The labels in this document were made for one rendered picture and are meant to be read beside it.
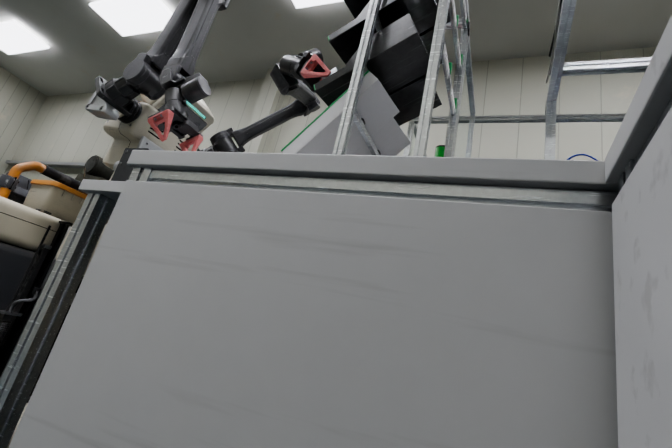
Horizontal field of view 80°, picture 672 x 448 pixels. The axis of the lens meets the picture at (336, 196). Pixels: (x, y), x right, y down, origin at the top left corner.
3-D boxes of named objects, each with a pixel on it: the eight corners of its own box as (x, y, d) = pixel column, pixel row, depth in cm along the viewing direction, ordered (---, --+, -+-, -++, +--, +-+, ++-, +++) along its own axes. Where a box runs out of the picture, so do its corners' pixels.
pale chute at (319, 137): (287, 161, 95) (280, 150, 98) (317, 185, 105) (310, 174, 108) (378, 78, 91) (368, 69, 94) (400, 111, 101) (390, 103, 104)
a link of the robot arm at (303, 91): (311, 113, 164) (297, 90, 164) (323, 106, 163) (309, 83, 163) (281, 98, 121) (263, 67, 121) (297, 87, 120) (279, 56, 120)
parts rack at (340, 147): (313, 203, 80) (383, -72, 108) (364, 255, 111) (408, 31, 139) (418, 212, 72) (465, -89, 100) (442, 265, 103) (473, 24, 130)
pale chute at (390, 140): (312, 188, 108) (305, 177, 111) (336, 207, 118) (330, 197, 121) (393, 116, 104) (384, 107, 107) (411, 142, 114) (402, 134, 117)
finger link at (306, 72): (345, 75, 109) (322, 68, 114) (332, 57, 103) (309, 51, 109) (331, 95, 108) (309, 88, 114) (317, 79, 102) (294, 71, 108)
